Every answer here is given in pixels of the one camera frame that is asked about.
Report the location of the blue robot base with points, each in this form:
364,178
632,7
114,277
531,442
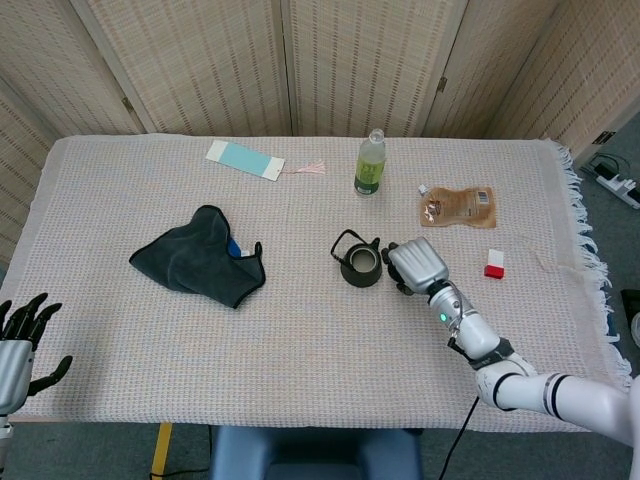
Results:
315,452

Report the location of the red and white box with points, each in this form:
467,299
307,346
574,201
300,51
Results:
494,265

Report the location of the blue white bookmark with tassel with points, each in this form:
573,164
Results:
245,159

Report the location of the white power strip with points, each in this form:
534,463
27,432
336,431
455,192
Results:
620,185

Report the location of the dark teal towel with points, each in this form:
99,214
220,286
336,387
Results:
195,260

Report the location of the brown spout pouch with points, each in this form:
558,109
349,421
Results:
460,206

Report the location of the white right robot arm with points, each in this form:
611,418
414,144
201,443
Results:
525,385

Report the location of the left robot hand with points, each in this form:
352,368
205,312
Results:
15,355

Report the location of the black floor object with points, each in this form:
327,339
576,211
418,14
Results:
632,315

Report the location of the green label plastic bottle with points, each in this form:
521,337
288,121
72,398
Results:
369,170

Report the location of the pinkish white woven tablecloth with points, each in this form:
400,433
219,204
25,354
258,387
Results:
310,350

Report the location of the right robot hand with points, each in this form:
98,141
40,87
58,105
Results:
417,265

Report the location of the black teapot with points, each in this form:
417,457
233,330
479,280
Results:
361,276

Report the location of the woven folding screen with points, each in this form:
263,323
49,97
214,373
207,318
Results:
200,60

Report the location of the small blue object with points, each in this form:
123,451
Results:
234,247

